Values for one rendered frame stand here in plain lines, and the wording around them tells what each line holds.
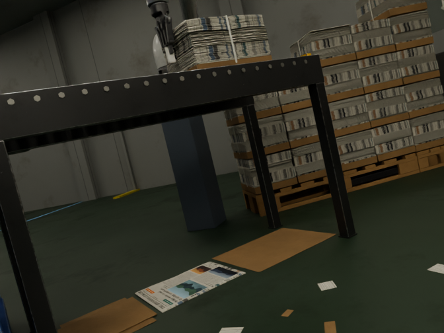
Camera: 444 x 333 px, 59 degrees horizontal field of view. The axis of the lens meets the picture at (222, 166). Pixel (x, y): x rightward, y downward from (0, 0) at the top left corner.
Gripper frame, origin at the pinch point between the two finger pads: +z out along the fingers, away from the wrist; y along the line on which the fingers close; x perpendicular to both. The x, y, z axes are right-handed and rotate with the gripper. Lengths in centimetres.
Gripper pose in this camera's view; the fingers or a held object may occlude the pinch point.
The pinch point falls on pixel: (170, 54)
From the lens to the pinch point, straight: 169.7
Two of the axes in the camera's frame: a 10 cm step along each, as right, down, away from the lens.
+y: -5.2, 0.5, 8.5
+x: -8.2, 2.4, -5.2
